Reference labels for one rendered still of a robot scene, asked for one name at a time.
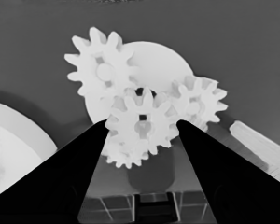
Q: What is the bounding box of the white large toothed gear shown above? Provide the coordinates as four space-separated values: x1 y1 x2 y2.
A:
63 26 138 97

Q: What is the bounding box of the white small toothed gear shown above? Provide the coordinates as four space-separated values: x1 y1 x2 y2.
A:
101 136 152 170

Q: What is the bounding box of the white round carrier with pins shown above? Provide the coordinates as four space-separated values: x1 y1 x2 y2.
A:
83 41 195 125

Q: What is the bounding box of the white thin T-shaped piece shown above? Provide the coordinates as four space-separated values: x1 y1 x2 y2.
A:
229 120 280 188

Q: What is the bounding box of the white large thick disc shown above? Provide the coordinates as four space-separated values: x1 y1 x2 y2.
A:
0 98 59 200

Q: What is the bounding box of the white medium toothed gear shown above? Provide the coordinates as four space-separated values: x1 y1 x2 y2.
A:
169 75 229 133
105 88 180 157

